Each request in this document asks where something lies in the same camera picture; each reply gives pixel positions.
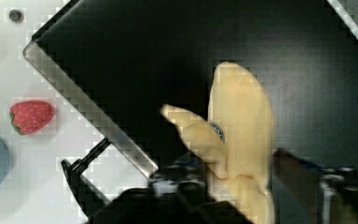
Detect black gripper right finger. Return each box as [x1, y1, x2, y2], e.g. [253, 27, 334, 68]
[272, 148, 358, 224]

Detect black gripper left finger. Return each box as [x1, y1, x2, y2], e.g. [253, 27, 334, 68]
[87, 175, 252, 224]

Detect peeled toy banana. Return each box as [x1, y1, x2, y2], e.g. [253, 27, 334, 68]
[160, 63, 275, 224]

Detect black toaster oven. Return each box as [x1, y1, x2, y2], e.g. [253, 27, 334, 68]
[22, 0, 358, 218]

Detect red strawberry toy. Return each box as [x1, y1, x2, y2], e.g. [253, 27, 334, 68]
[9, 100, 55, 135]

